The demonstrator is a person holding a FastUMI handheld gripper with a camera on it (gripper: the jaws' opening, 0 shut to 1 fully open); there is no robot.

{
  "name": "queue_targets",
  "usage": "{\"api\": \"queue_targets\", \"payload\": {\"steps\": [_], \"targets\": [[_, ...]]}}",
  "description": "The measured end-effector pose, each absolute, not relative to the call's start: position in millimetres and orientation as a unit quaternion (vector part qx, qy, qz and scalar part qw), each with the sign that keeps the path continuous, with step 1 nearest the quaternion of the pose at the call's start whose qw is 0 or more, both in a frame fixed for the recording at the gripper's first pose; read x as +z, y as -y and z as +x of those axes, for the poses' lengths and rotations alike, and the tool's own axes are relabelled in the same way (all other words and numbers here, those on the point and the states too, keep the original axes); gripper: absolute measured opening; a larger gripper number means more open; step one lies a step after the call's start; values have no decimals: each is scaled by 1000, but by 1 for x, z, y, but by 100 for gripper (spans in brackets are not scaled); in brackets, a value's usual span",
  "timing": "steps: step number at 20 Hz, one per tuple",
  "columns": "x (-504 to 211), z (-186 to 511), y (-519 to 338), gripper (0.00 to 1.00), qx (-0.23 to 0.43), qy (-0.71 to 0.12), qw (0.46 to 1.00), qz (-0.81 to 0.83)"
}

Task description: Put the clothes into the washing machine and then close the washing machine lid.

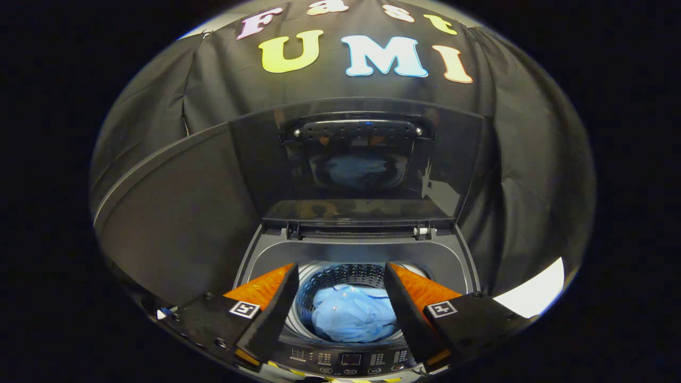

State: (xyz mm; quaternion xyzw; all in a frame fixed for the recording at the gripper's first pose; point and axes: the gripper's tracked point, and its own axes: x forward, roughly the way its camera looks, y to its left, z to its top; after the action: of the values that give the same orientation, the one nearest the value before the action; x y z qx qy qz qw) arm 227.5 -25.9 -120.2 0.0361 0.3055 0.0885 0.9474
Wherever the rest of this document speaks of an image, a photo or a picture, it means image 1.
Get light blue polo shirt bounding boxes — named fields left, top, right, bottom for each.
left=311, top=284, right=397, bottom=343

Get dark grey washing machine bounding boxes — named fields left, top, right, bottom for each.
left=234, top=221, right=482, bottom=381

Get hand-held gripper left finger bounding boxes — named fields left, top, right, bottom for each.
left=160, top=262, right=300, bottom=372

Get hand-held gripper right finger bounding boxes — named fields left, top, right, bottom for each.
left=384, top=262, right=533, bottom=373

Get black backdrop cloth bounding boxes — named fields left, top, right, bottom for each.
left=89, top=0, right=596, bottom=298

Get black and beige cabinet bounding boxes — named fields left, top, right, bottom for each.
left=93, top=122, right=262, bottom=310

